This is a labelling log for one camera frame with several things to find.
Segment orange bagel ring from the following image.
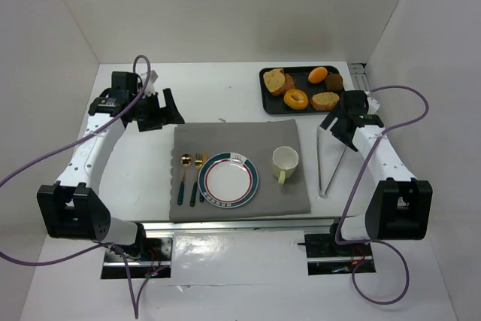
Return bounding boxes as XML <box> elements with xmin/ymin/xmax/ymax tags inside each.
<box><xmin>283</xmin><ymin>88</ymin><xmax>310</xmax><ymax>111</ymax></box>

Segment orange round bun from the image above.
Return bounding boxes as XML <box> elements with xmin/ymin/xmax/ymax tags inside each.
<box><xmin>308</xmin><ymin>67</ymin><xmax>328</xmax><ymax>84</ymax></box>

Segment reddish toast slice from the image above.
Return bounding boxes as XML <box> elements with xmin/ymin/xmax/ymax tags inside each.
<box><xmin>284</xmin><ymin>74</ymin><xmax>295</xmax><ymax>92</ymax></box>

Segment metal tongs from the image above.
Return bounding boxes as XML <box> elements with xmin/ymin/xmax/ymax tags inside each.
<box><xmin>316</xmin><ymin>126</ymin><xmax>346</xmax><ymax>198</ymax></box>

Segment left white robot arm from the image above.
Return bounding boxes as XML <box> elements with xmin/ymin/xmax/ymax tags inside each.
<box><xmin>37</xmin><ymin>71</ymin><xmax>184</xmax><ymax>258</ymax></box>

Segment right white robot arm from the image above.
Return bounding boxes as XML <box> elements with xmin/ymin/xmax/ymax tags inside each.
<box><xmin>320</xmin><ymin>90</ymin><xmax>433</xmax><ymax>246</ymax></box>

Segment small bread slice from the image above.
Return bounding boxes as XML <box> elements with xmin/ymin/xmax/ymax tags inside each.
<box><xmin>310</xmin><ymin>92</ymin><xmax>340</xmax><ymax>111</ymax></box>

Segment dark brown bread piece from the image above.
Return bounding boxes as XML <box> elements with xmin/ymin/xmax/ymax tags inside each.
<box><xmin>325</xmin><ymin>74</ymin><xmax>343</xmax><ymax>92</ymax></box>

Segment large bread slice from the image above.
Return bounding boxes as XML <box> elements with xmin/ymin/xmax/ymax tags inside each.
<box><xmin>263</xmin><ymin>68</ymin><xmax>286</xmax><ymax>96</ymax></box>

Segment black tray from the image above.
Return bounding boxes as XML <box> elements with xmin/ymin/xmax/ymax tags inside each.
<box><xmin>259</xmin><ymin>65</ymin><xmax>352</xmax><ymax>116</ymax></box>

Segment pale green mug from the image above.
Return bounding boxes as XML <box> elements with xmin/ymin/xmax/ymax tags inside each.
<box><xmin>271</xmin><ymin>146</ymin><xmax>299</xmax><ymax>185</ymax></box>

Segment gray placemat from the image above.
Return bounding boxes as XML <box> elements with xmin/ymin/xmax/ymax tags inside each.
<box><xmin>169</xmin><ymin>120</ymin><xmax>311</xmax><ymax>222</ymax></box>

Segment white plate green rim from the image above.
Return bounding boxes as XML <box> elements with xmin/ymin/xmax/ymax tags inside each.
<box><xmin>198</xmin><ymin>153</ymin><xmax>259</xmax><ymax>209</ymax></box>

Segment aluminium rail right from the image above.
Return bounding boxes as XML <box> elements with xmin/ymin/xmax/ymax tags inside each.
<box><xmin>347</xmin><ymin>63</ymin><xmax>371</xmax><ymax>92</ymax></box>

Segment aluminium rail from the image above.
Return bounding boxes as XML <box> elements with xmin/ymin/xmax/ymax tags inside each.
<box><xmin>347</xmin><ymin>63</ymin><xmax>371</xmax><ymax>92</ymax></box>
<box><xmin>142</xmin><ymin>217</ymin><xmax>337</xmax><ymax>233</ymax></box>

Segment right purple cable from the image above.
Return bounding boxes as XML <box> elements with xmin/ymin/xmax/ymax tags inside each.
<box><xmin>334</xmin><ymin>85</ymin><xmax>431</xmax><ymax>305</ymax></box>

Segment purple cable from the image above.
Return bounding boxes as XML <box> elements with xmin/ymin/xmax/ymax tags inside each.
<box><xmin>0</xmin><ymin>54</ymin><xmax>152</xmax><ymax>319</ymax></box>
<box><xmin>334</xmin><ymin>85</ymin><xmax>431</xmax><ymax>305</ymax></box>

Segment gold spoon green handle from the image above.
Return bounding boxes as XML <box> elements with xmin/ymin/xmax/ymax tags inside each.
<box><xmin>177</xmin><ymin>153</ymin><xmax>192</xmax><ymax>205</ymax></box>

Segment gold knife green handle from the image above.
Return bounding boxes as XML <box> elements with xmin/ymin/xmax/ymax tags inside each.
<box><xmin>199</xmin><ymin>151</ymin><xmax>208</xmax><ymax>203</ymax></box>

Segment gold fork green handle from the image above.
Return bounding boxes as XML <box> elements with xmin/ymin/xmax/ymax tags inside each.
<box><xmin>189</xmin><ymin>153</ymin><xmax>204</xmax><ymax>207</ymax></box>

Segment aluminium rail front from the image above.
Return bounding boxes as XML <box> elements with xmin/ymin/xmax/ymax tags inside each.
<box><xmin>142</xmin><ymin>217</ymin><xmax>337</xmax><ymax>233</ymax></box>

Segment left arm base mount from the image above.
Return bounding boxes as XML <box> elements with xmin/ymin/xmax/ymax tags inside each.
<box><xmin>101</xmin><ymin>237</ymin><xmax>173</xmax><ymax>280</ymax></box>

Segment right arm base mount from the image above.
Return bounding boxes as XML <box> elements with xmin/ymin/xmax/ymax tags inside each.
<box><xmin>298</xmin><ymin>234</ymin><xmax>376</xmax><ymax>276</ymax></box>

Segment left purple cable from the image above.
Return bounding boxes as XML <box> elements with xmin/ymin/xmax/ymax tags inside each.
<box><xmin>0</xmin><ymin>54</ymin><xmax>152</xmax><ymax>319</ymax></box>

